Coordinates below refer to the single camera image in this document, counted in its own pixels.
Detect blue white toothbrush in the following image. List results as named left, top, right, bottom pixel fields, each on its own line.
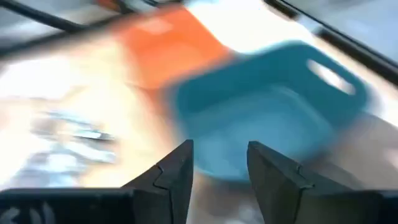
left=30, top=110, right=119, bottom=187

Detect teal plastic bin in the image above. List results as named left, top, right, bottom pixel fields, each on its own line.
left=169, top=40, right=373, bottom=184

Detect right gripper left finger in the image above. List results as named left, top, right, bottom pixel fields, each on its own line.
left=121, top=139, right=195, bottom=224

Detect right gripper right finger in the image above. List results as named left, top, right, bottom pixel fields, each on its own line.
left=247, top=140, right=354, bottom=224

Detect orange plastic bin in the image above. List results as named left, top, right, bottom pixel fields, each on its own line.
left=116, top=4, right=236, bottom=93

